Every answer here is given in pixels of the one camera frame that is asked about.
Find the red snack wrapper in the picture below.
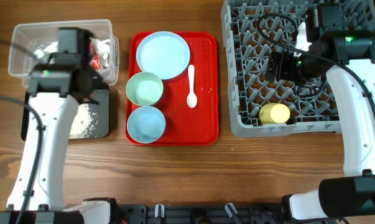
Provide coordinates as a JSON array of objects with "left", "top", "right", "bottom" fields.
[{"left": 90, "top": 40, "right": 101, "bottom": 70}]

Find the white rice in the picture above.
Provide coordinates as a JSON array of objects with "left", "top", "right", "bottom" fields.
[{"left": 69, "top": 104, "right": 98, "bottom": 139}]

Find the yellow plastic cup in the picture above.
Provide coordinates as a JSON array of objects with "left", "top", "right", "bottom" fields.
[{"left": 259, "top": 103, "right": 290, "bottom": 124}]

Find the green bowl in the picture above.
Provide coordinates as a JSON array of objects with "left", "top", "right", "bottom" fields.
[{"left": 126, "top": 72, "right": 164, "bottom": 106}]

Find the light blue bowl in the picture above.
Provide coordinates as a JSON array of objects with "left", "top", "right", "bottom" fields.
[{"left": 126, "top": 106, "right": 166, "bottom": 144}]

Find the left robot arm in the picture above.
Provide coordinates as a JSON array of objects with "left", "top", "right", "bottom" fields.
[{"left": 0, "top": 27, "right": 113, "bottom": 223}]

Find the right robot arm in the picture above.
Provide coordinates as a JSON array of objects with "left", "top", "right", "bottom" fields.
[{"left": 265, "top": 3, "right": 375, "bottom": 222}]

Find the grey dishwasher rack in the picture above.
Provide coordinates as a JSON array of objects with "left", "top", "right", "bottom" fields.
[{"left": 220, "top": 0, "right": 375, "bottom": 138}]

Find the black tray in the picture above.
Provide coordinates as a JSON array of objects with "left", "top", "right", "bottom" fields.
[{"left": 21, "top": 82, "right": 111, "bottom": 141}]

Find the clear plastic bin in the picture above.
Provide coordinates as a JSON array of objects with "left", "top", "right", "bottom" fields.
[{"left": 8, "top": 19, "right": 119, "bottom": 86}]

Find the light blue plate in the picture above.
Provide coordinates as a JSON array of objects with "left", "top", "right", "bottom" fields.
[{"left": 136, "top": 31, "right": 191, "bottom": 80}]

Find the white plastic spoon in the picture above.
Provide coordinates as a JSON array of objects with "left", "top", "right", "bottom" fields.
[{"left": 187, "top": 65, "right": 198, "bottom": 108}]

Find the red serving tray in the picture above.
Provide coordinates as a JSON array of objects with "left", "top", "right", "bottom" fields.
[{"left": 125, "top": 32, "right": 219, "bottom": 146}]

